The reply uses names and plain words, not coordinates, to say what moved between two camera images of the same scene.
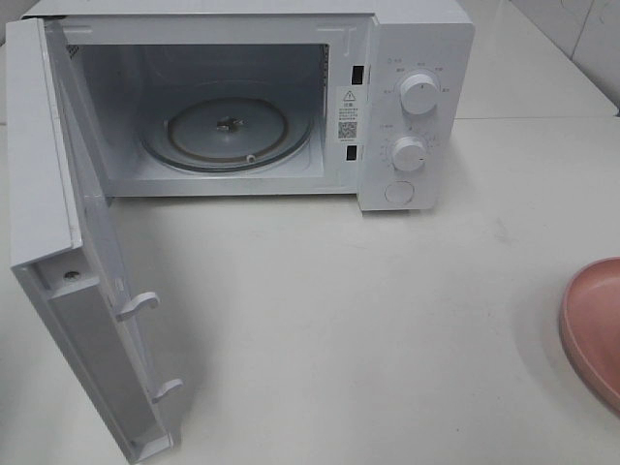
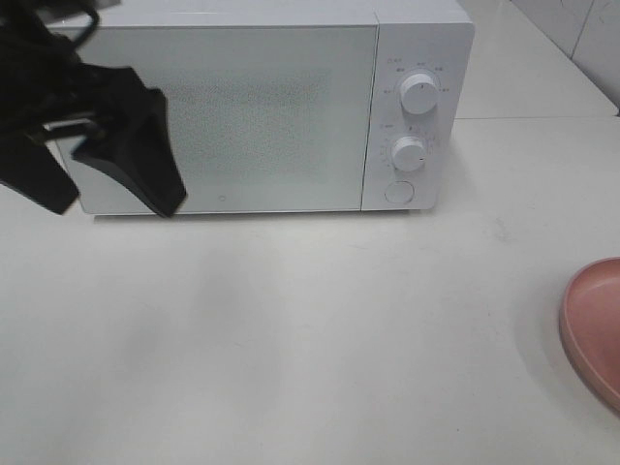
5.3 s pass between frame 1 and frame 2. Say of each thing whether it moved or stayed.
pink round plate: stayed
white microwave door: moved
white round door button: stayed
